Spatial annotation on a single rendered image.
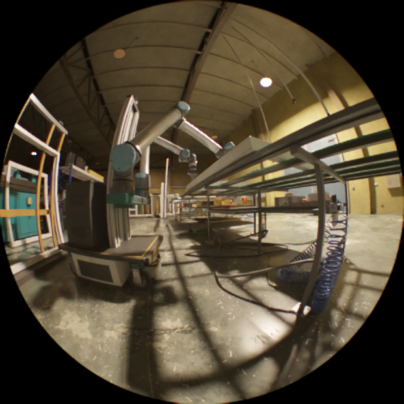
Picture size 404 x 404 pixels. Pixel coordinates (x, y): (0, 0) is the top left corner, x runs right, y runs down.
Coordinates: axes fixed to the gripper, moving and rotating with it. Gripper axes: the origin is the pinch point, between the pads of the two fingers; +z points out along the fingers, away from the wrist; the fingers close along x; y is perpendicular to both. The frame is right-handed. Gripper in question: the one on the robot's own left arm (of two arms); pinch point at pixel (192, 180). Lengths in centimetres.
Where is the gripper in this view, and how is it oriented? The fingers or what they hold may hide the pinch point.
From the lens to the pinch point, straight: 159.9
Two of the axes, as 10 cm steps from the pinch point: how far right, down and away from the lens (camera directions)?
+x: -9.5, 0.2, -3.1
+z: 0.3, 10.0, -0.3
